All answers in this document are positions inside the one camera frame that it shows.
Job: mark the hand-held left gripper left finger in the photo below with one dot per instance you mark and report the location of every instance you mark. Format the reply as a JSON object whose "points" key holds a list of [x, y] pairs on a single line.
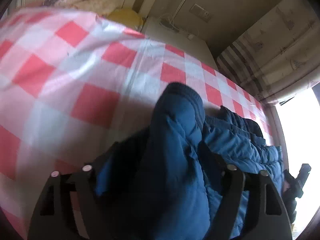
{"points": [[102, 180]]}

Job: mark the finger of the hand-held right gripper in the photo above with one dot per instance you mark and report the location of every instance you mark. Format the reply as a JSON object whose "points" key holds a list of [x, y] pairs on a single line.
{"points": [[305, 175]]}

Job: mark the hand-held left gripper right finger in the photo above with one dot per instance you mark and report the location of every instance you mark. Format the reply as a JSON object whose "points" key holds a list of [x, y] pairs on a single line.
{"points": [[236, 181]]}

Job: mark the blue quilted jacket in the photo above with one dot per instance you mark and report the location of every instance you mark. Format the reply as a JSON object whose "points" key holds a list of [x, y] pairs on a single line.
{"points": [[175, 167]]}

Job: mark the window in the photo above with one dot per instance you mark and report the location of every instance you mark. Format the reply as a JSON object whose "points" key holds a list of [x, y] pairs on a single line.
{"points": [[300, 130]]}

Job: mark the pink white checked blanket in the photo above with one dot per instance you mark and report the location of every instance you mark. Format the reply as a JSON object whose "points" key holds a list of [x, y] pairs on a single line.
{"points": [[75, 80]]}

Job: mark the beige printed curtain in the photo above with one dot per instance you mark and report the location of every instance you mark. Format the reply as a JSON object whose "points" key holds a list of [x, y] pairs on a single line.
{"points": [[275, 55]]}

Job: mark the white nightstand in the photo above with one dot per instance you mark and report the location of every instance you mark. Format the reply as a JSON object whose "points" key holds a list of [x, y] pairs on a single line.
{"points": [[175, 40]]}

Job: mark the cream fluffy pillow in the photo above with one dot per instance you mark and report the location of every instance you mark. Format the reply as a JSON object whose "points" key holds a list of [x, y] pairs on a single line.
{"points": [[100, 3]]}

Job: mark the white slim desk lamp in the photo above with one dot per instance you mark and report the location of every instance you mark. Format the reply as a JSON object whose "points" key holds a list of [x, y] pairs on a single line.
{"points": [[183, 0]]}

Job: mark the wall socket panel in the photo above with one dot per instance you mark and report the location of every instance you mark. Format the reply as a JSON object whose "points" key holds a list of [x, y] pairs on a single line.
{"points": [[200, 11]]}

